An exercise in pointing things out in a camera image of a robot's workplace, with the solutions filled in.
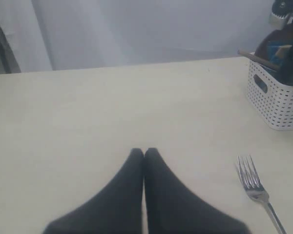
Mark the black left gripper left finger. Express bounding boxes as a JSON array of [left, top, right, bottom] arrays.
[[44, 148, 144, 234]]

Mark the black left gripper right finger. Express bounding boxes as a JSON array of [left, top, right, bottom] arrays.
[[144, 148, 250, 234]]

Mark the blue chips bag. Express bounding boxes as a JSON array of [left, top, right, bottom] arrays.
[[267, 41, 292, 66]]

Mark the wooden chopstick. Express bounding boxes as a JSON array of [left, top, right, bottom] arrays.
[[237, 50, 280, 71]]

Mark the silver metal fork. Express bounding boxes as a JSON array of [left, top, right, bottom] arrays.
[[236, 155, 287, 234]]

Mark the white perforated plastic basket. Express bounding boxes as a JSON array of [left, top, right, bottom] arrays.
[[246, 60, 293, 131]]

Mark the brown wooden plate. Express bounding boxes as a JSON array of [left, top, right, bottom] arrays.
[[254, 29, 293, 59]]

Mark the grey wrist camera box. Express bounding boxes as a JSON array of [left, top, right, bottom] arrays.
[[269, 0, 293, 30]]

